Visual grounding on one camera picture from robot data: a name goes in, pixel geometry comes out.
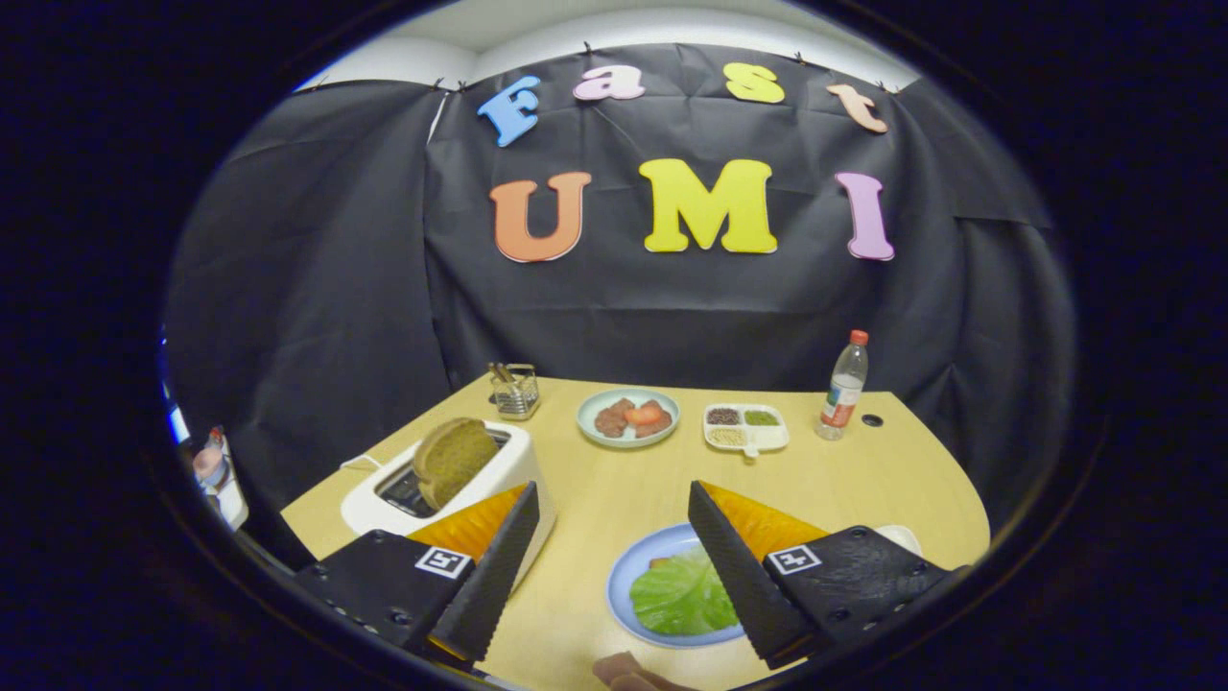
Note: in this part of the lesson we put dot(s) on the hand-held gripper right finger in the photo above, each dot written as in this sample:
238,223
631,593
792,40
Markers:
734,576

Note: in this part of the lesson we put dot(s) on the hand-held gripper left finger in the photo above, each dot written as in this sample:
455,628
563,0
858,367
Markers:
494,566

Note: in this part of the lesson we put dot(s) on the green lettuce leaf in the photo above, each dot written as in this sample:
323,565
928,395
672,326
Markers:
681,595

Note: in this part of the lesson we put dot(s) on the brown toasted bread slice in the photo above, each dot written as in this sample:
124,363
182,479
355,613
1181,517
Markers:
456,459

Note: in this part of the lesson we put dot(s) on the white toaster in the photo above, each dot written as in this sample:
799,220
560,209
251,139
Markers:
518,465

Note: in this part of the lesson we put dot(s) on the blue plate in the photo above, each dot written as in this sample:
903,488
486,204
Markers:
622,585

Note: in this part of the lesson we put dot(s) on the white divided condiment dish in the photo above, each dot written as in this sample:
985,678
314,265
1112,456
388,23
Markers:
767,438

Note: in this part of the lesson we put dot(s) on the pale green plate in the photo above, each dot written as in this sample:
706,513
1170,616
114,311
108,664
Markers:
587,422

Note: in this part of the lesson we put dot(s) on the white square plate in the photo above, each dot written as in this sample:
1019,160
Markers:
902,536

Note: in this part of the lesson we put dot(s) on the red tomato slices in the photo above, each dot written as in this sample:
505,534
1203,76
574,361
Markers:
650,417

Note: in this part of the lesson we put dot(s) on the brown meat slices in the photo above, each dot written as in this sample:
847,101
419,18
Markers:
612,419

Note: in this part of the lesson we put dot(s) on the clear bottle red cap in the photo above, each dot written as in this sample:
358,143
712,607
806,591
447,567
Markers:
844,389

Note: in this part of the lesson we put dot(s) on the white and pink object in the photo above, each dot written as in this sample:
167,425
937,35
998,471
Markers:
223,480

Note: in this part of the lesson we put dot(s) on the black backdrop cloth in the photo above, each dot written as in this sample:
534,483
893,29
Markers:
384,288

